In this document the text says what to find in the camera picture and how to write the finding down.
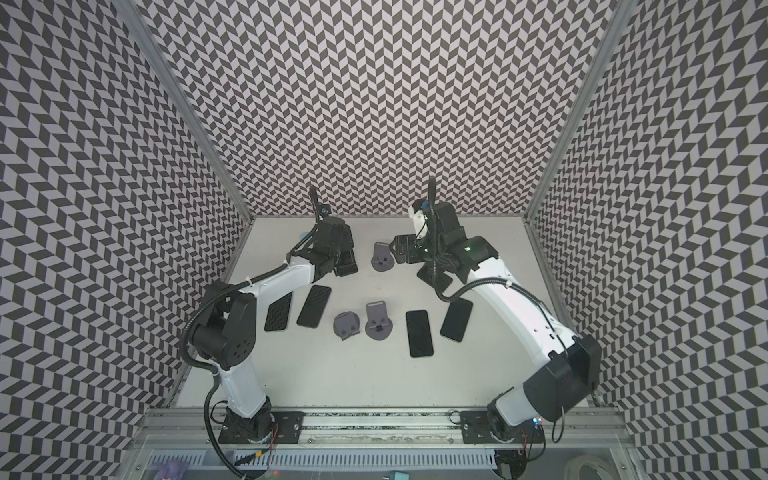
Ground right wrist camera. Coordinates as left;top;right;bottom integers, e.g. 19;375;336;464
408;199;429;239

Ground grey round stand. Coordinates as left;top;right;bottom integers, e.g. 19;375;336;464
364;301;393;341
371;242;395;273

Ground grey round stand centre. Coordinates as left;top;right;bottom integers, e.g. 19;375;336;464
364;301;393;341

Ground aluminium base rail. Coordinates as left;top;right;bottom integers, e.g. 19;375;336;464
128;407;634;451

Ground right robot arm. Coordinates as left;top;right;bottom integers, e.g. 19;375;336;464
389;198;602;442

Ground black phone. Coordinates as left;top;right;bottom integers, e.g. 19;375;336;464
406;310;434;358
440;299;474;343
334;252;359;277
297;285;332;329

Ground grey stand front left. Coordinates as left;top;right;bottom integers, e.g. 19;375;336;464
333;311;360;341

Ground patterned screen phone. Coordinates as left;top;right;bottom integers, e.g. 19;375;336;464
264;292;293;332

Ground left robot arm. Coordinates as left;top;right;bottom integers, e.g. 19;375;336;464
179;216;357;442

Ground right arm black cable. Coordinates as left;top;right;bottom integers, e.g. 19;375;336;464
424;175;568;355

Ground grey round stand back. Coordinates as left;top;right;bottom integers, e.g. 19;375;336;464
371;242;395;273

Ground black square phone stand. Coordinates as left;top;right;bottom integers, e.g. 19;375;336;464
417;263;453;294

